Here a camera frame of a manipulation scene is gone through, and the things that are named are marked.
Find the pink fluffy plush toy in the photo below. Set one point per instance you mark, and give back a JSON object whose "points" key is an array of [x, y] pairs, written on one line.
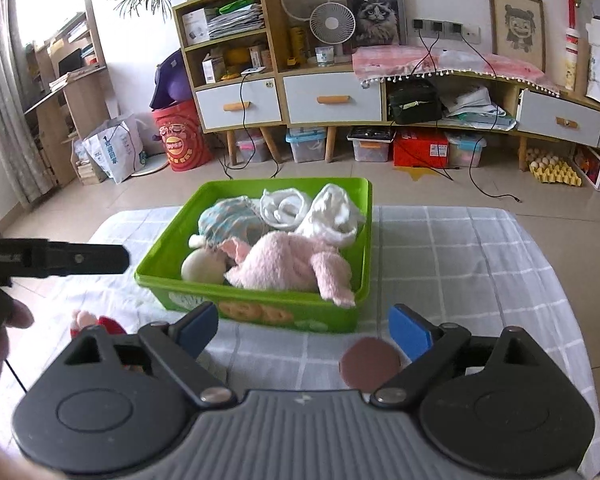
{"points": [[288, 262]]}

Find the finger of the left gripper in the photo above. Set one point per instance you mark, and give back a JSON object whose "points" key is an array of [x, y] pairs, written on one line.
{"points": [[41, 258]]}

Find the green plastic bin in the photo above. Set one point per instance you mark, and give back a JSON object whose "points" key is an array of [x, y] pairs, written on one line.
{"points": [[160, 269]]}

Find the black bag on shelf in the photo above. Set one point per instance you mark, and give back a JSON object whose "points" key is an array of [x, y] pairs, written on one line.
{"points": [[414, 101]]}

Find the framed cartoon picture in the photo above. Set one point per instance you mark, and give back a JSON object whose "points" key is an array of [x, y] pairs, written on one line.
{"points": [[518, 30]]}

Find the white towel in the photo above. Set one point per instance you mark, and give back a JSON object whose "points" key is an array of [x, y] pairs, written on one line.
{"points": [[332, 218]]}

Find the blue checkered soft cloth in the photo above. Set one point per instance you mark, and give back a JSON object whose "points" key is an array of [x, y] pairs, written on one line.
{"points": [[237, 217]]}

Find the wooden bookshelf desk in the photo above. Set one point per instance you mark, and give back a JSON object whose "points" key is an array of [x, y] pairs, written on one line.
{"points": [[71, 70]]}

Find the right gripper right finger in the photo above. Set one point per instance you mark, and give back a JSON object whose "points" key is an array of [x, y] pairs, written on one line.
{"points": [[432, 351]]}

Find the white socks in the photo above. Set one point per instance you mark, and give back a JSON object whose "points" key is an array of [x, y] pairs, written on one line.
{"points": [[284, 210]]}

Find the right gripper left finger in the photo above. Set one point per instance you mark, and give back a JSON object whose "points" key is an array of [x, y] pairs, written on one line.
{"points": [[175, 349]]}

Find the red cardboard box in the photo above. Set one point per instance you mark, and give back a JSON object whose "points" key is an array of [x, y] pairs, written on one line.
{"points": [[420, 148]]}

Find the small white desk fan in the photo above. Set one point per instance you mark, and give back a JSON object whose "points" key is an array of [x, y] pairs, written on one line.
{"points": [[332, 24]]}

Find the white grid tablecloth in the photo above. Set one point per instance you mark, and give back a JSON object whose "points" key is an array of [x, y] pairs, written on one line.
{"points": [[477, 267]]}

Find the clear storage box blue lid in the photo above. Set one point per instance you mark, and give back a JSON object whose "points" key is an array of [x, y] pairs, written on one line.
{"points": [[307, 144]]}

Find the yellow egg tray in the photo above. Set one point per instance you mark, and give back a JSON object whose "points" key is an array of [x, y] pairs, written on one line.
{"points": [[547, 167]]}

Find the small bear plush toy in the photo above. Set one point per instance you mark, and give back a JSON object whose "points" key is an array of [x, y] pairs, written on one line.
{"points": [[205, 264]]}

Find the framed cat picture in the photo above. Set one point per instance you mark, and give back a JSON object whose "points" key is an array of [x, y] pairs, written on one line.
{"points": [[378, 23]]}

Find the wooden tv cabinet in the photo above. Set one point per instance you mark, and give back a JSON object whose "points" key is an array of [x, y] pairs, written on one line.
{"points": [[332, 97]]}

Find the brown round pad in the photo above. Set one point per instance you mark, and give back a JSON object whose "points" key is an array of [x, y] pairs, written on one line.
{"points": [[368, 364]]}

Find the red santa plush toy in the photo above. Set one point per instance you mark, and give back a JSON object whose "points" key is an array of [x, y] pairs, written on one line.
{"points": [[81, 320]]}

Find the red snack bucket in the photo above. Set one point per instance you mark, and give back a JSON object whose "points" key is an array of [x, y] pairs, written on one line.
{"points": [[181, 134]]}

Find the pink lace cabinet cloth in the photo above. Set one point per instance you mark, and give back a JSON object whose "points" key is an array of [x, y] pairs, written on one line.
{"points": [[402, 62]]}

